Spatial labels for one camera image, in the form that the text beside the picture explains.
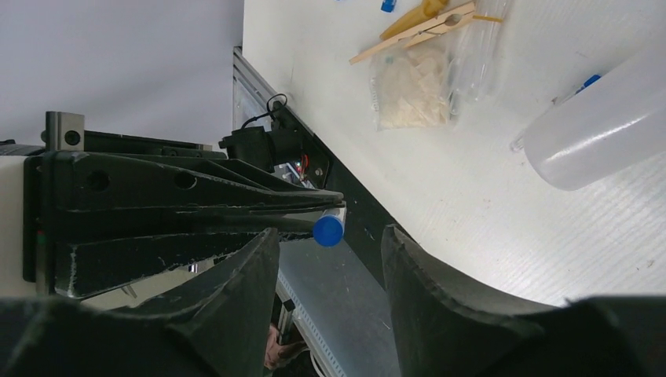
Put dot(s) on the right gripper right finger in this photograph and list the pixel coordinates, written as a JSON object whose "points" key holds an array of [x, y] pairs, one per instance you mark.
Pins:
{"points": [[445, 323]]}

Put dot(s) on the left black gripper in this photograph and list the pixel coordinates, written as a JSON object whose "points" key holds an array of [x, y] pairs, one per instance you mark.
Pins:
{"points": [[86, 268]]}

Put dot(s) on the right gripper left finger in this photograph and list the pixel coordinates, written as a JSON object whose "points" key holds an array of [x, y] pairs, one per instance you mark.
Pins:
{"points": [[215, 324]]}

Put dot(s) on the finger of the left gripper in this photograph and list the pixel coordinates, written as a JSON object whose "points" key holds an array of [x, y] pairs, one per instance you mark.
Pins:
{"points": [[125, 190]]}

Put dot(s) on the blue capped tube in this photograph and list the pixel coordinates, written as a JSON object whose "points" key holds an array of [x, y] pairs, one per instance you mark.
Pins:
{"points": [[329, 228], [388, 6], [576, 89]]}

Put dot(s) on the bag of white powder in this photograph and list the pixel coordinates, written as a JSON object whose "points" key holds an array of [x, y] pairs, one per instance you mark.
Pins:
{"points": [[406, 85]]}

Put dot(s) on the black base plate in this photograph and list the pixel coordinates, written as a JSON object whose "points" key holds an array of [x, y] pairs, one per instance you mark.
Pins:
{"points": [[277, 136]]}

